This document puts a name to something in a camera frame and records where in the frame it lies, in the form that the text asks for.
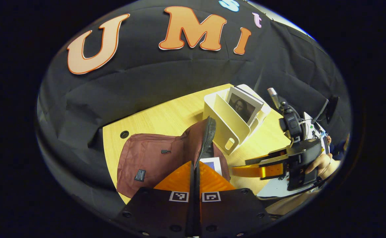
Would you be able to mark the white electronics box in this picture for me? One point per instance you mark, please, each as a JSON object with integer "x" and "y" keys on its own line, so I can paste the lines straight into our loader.
{"x": 313, "y": 127}

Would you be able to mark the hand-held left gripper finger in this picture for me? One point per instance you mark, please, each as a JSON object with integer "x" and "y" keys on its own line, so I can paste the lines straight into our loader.
{"x": 198, "y": 215}
{"x": 192, "y": 215}

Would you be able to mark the grey portrait cover book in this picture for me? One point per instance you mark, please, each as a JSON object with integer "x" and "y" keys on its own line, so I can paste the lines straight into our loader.
{"x": 242, "y": 105}

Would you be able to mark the maroon schoolbag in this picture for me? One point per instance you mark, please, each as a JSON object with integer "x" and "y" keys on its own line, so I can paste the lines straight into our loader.
{"x": 153, "y": 158}

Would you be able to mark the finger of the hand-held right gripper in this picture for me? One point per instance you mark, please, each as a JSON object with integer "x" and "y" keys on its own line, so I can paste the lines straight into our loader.
{"x": 268, "y": 158}
{"x": 255, "y": 171}

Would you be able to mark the blue cover book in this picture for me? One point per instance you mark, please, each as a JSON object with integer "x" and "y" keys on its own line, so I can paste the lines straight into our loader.
{"x": 212, "y": 163}

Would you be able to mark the white bookshelf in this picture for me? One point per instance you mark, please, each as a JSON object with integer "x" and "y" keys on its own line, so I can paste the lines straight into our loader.
{"x": 222, "y": 132}

